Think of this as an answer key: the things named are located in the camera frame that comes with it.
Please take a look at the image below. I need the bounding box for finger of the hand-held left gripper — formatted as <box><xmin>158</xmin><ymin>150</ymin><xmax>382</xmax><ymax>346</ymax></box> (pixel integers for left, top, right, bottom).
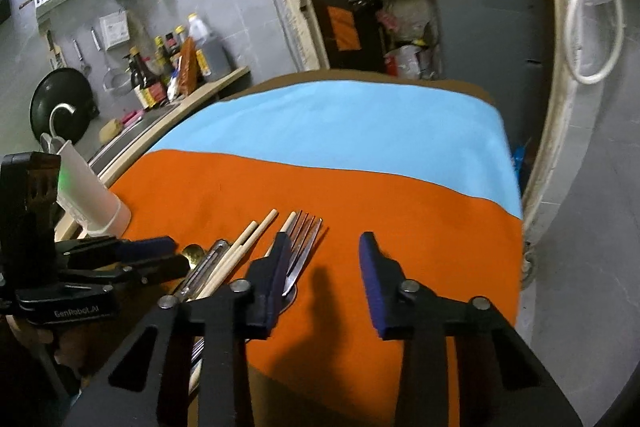
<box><xmin>60</xmin><ymin>254</ymin><xmax>192</xmax><ymax>289</ymax></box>
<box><xmin>55</xmin><ymin>235</ymin><xmax>177</xmax><ymax>260</ymax></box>

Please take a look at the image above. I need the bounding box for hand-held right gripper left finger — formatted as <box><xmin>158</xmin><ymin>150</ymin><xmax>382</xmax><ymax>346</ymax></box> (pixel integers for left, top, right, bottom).
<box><xmin>62</xmin><ymin>232</ymin><xmax>293</xmax><ymax>427</ymax></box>

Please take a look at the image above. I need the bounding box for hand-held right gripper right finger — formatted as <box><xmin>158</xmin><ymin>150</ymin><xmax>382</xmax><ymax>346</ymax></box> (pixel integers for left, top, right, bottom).
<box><xmin>358</xmin><ymin>232</ymin><xmax>583</xmax><ymax>427</ymax></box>

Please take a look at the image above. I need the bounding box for wooden chopstick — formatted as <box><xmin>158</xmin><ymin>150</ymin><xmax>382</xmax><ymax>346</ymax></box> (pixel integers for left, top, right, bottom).
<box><xmin>190</xmin><ymin>220</ymin><xmax>259</xmax><ymax>298</ymax></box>
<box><xmin>197</xmin><ymin>208</ymin><xmax>279</xmax><ymax>300</ymax></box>
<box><xmin>263</xmin><ymin>212</ymin><xmax>298</xmax><ymax>258</ymax></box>

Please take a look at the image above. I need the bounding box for gold metal spoon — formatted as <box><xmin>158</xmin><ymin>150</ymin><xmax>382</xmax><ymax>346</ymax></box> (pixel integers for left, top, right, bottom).
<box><xmin>181</xmin><ymin>244</ymin><xmax>206</xmax><ymax>269</ymax></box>

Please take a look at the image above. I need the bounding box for silver metal fork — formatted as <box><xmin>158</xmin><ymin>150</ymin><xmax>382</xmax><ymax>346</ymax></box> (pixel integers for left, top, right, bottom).
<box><xmin>280</xmin><ymin>210</ymin><xmax>325</xmax><ymax>308</ymax></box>

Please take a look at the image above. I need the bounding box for silver metal utensil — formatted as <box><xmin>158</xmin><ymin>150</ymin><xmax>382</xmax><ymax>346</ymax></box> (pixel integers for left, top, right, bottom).
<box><xmin>172</xmin><ymin>239</ymin><xmax>232</xmax><ymax>301</ymax></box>

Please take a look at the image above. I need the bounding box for white utensil holder cup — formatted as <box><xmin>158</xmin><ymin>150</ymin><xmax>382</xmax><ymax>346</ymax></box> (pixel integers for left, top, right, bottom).
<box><xmin>40</xmin><ymin>133</ymin><xmax>132</xmax><ymax>238</ymax></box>

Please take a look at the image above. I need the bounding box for person's left hand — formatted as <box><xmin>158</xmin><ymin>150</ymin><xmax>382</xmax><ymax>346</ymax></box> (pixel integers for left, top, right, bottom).
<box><xmin>6</xmin><ymin>314</ymin><xmax>57</xmax><ymax>349</ymax></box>

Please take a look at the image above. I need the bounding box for orange cloth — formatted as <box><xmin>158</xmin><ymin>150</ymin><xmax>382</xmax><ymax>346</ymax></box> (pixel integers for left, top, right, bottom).
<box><xmin>107</xmin><ymin>149</ymin><xmax>525</xmax><ymax>427</ymax></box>

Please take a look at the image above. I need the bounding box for yellow sponge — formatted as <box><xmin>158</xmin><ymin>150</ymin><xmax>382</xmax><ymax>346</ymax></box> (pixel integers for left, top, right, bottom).
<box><xmin>99</xmin><ymin>119</ymin><xmax>125</xmax><ymax>143</ymax></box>

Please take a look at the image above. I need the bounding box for brown table cloth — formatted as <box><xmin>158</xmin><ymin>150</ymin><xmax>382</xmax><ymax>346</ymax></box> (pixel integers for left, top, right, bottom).
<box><xmin>80</xmin><ymin>69</ymin><xmax>501</xmax><ymax>427</ymax></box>

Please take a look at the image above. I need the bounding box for black wok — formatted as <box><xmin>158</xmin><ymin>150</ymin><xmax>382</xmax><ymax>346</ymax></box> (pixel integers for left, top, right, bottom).
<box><xmin>29</xmin><ymin>67</ymin><xmax>99</xmax><ymax>146</ymax></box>

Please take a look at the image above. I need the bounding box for hanging metal strainer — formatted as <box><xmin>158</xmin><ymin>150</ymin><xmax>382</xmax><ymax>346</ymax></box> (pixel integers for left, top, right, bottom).
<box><xmin>91</xmin><ymin>27</ymin><xmax>132</xmax><ymax>96</ymax></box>

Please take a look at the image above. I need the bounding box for light blue cloth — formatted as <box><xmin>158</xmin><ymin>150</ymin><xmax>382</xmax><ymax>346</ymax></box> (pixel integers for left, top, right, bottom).
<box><xmin>150</xmin><ymin>82</ymin><xmax>524</xmax><ymax>218</ymax></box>

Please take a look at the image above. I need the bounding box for dark soy sauce bottle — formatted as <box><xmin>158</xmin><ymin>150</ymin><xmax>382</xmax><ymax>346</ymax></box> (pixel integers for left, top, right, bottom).
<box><xmin>127</xmin><ymin>47</ymin><xmax>169</xmax><ymax>110</ymax></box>

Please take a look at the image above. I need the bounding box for hanging metal spoon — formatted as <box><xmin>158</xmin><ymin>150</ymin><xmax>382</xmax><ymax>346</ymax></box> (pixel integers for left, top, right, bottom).
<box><xmin>71</xmin><ymin>38</ymin><xmax>92</xmax><ymax>76</ymax></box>

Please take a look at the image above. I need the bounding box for orange-brown seasoning packet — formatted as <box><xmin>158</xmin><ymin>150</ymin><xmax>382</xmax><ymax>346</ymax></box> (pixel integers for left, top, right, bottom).
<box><xmin>177</xmin><ymin>37</ymin><xmax>201</xmax><ymax>96</ymax></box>

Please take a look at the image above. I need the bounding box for small dark sauce bottle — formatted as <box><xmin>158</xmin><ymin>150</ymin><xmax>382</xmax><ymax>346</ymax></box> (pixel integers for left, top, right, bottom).
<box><xmin>164</xmin><ymin>26</ymin><xmax>184</xmax><ymax>58</ymax></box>

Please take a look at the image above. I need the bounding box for clear yellow-capped oil bottle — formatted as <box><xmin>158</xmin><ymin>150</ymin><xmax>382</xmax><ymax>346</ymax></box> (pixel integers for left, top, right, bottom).
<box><xmin>187</xmin><ymin>13</ymin><xmax>211</xmax><ymax>78</ymax></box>

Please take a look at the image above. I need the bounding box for white and red bag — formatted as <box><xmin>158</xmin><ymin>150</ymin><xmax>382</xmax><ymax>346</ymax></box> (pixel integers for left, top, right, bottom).
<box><xmin>385</xmin><ymin>44</ymin><xmax>426</xmax><ymax>78</ymax></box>

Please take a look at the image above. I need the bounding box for orange door sticker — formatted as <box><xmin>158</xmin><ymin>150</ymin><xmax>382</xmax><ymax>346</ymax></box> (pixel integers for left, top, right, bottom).
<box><xmin>327</xmin><ymin>6</ymin><xmax>361</xmax><ymax>50</ymax></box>

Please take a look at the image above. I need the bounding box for grey cabinet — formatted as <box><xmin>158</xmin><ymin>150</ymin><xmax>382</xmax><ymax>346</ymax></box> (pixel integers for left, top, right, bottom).
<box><xmin>432</xmin><ymin>0</ymin><xmax>556</xmax><ymax>98</ymax></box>

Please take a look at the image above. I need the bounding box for white standing fan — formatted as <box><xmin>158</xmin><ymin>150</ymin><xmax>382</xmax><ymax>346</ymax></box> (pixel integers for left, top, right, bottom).
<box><xmin>562</xmin><ymin>0</ymin><xmax>626</xmax><ymax>86</ymax></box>

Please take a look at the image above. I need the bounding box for white wall box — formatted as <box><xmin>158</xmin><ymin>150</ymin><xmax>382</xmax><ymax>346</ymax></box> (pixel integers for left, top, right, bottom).
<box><xmin>98</xmin><ymin>12</ymin><xmax>132</xmax><ymax>50</ymax></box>

